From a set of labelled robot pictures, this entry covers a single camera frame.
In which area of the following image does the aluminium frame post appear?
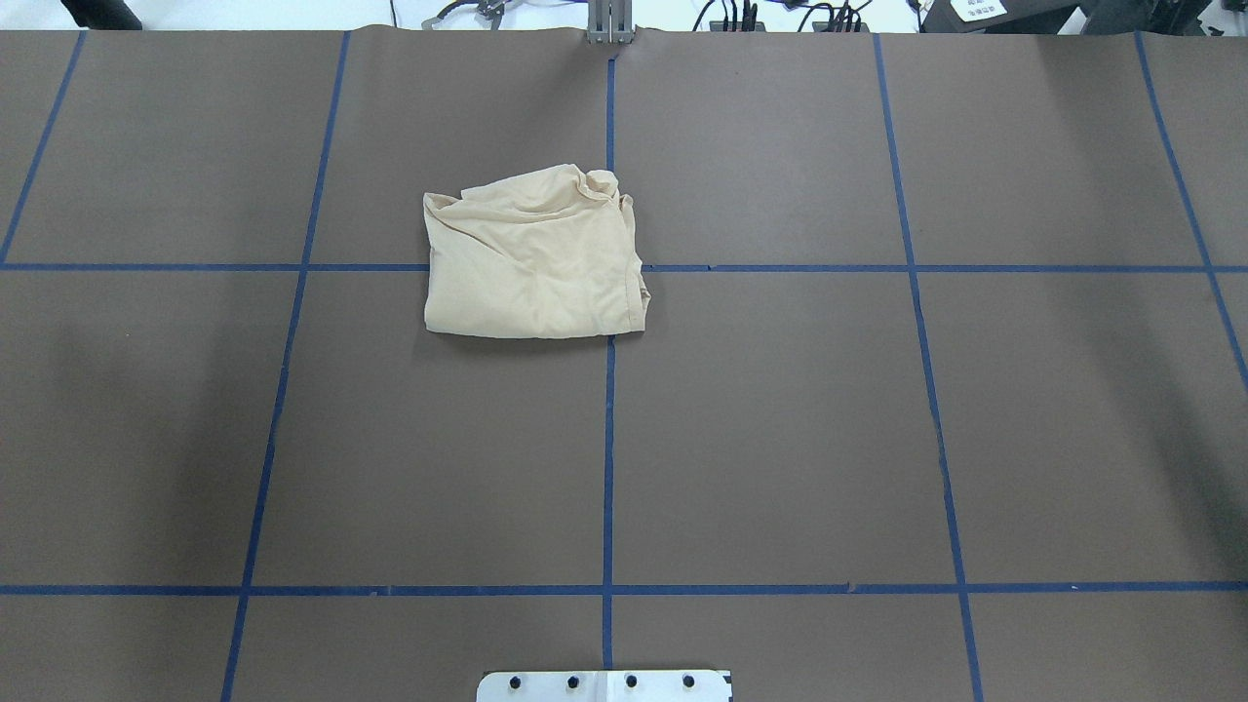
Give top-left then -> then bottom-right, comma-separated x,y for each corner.
585,0 -> 636,45

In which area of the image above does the beige long-sleeve printed shirt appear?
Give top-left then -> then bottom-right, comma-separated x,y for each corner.
422,164 -> 651,339

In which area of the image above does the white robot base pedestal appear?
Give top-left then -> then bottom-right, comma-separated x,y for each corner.
474,668 -> 734,701

